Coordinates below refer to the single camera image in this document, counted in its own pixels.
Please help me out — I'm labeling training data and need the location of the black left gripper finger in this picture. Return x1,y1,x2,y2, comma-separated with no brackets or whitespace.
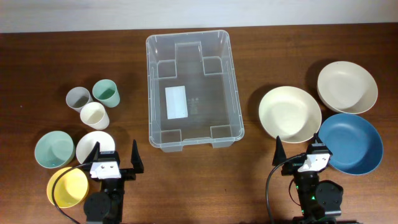
131,139,144,174
83,142,100,164

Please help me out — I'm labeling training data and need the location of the cream large bowl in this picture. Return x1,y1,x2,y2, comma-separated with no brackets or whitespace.
258,86,322,143

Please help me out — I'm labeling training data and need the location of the blue large bowl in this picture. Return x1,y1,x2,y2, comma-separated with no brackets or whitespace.
318,114,384,175

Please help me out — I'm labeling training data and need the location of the beige large bowl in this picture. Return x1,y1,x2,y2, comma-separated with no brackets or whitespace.
317,61,378,114

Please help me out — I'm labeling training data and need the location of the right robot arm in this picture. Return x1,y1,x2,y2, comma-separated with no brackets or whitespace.
267,134,343,223

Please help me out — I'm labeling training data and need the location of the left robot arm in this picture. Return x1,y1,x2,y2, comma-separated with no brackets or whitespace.
83,141,144,223

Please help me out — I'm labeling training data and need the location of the white small bowl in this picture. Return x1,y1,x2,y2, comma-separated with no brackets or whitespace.
76,131,116,164

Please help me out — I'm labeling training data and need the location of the yellow small bowl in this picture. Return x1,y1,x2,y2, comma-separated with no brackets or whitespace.
54,169,89,208

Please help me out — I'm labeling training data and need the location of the green small bowl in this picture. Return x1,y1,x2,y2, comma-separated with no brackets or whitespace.
34,131,75,169

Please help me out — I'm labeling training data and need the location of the cream plastic cup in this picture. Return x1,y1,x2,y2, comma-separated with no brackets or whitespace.
80,102,109,130

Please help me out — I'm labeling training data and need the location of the grey plastic cup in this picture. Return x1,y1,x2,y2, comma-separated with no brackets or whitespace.
65,86,93,113

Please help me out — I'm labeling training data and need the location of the green plastic cup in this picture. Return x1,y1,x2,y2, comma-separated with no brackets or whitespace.
92,79,121,108

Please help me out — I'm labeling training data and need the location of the white label in bin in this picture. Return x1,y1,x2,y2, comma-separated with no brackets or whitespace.
165,86,188,119

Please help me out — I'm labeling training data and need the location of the clear plastic storage bin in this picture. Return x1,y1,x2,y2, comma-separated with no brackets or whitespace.
146,30,244,152

